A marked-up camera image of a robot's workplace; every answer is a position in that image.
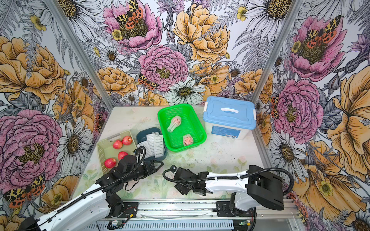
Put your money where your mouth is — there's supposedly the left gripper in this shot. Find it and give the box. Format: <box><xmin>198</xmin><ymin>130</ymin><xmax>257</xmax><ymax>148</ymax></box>
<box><xmin>123</xmin><ymin>159</ymin><xmax>163</xmax><ymax>182</ymax></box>

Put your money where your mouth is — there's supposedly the bare red apple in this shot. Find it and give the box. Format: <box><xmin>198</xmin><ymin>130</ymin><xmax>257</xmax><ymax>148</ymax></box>
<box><xmin>112</xmin><ymin>140</ymin><xmax>123</xmax><ymax>150</ymax></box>
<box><xmin>118</xmin><ymin>151</ymin><xmax>128</xmax><ymax>160</ymax></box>
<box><xmin>122</xmin><ymin>136</ymin><xmax>133</xmax><ymax>145</ymax></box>
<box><xmin>104</xmin><ymin>158</ymin><xmax>117</xmax><ymax>169</ymax></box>

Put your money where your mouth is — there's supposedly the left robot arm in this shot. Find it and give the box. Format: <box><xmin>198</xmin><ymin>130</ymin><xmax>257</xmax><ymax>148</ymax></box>
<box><xmin>19</xmin><ymin>146</ymin><xmax>163</xmax><ymax>231</ymax></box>

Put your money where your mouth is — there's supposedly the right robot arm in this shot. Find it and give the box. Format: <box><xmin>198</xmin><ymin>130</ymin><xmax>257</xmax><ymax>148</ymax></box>
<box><xmin>162</xmin><ymin>165</ymin><xmax>295</xmax><ymax>211</ymax></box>

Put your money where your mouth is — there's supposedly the dark teal plastic tub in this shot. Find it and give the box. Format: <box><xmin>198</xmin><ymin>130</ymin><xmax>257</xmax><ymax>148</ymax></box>
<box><xmin>136</xmin><ymin>127</ymin><xmax>167</xmax><ymax>161</ymax></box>

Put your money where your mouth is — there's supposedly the netted apple in basket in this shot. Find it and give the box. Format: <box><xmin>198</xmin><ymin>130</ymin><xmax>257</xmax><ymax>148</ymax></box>
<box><xmin>183</xmin><ymin>134</ymin><xmax>194</xmax><ymax>146</ymax></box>

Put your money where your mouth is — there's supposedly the pale green perforated basket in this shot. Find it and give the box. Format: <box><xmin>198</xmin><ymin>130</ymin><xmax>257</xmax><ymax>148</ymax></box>
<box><xmin>97</xmin><ymin>130</ymin><xmax>137</xmax><ymax>174</ymax></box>

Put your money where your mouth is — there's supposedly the bright green plastic basket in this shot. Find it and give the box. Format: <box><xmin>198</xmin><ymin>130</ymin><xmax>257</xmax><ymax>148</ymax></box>
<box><xmin>158</xmin><ymin>104</ymin><xmax>207</xmax><ymax>152</ymax></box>

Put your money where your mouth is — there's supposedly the blue lidded storage box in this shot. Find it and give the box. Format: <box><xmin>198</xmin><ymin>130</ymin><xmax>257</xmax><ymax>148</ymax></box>
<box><xmin>203</xmin><ymin>96</ymin><xmax>257</xmax><ymax>140</ymax></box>

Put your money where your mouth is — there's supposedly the aluminium front rail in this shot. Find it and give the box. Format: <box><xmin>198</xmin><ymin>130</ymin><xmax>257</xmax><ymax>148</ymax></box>
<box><xmin>81</xmin><ymin>199</ymin><xmax>305</xmax><ymax>231</ymax></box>

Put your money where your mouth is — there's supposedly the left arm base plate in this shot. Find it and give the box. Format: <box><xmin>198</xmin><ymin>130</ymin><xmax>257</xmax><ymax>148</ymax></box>
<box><xmin>104</xmin><ymin>202</ymin><xmax>139</xmax><ymax>219</ymax></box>

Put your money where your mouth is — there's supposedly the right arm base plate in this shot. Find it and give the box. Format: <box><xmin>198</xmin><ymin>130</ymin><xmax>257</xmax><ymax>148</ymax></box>
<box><xmin>213</xmin><ymin>201</ymin><xmax>255</xmax><ymax>218</ymax></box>

